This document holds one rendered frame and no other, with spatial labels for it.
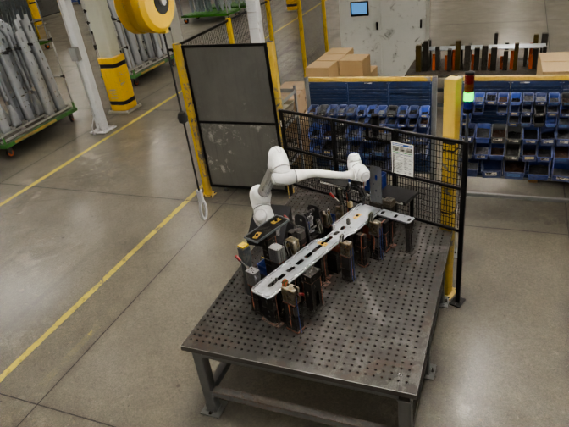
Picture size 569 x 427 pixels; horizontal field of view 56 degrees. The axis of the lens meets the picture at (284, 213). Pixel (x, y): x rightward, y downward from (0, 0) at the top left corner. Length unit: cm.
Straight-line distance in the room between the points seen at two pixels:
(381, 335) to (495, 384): 110
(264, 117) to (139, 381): 327
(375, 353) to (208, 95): 405
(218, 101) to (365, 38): 486
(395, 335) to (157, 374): 209
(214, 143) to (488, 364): 412
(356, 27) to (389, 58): 85
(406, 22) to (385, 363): 794
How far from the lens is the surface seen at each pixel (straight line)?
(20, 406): 508
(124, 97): 1141
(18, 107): 1147
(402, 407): 355
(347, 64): 871
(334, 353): 360
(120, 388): 479
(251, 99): 636
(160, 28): 142
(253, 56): 618
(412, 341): 367
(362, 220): 432
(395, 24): 1063
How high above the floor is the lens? 324
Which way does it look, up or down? 30 degrees down
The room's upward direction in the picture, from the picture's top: 8 degrees counter-clockwise
